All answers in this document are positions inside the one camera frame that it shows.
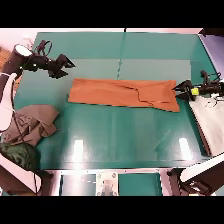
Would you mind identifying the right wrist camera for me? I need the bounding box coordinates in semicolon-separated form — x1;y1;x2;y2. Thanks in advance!
199;69;222;86

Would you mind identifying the silver frame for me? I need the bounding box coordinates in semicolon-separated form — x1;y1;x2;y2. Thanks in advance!
42;167;188;197

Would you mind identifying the dark green garment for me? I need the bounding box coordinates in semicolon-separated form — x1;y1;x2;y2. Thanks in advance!
0;142;39;172

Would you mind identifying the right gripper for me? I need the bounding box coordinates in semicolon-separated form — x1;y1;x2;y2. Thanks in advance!
175;79;201;101

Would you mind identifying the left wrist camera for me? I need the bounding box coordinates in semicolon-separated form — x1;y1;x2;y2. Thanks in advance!
34;39;54;58

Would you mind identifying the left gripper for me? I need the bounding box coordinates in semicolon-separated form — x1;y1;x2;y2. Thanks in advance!
48;54;77;80

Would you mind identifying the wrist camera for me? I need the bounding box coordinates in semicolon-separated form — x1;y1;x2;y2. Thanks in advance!
199;69;222;86
34;39;54;58

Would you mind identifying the orange shirt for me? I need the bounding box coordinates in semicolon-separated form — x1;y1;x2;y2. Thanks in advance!
67;77;181;113

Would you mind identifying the grey-brown garment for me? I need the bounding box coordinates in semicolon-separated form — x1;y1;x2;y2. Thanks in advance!
1;104;61;147

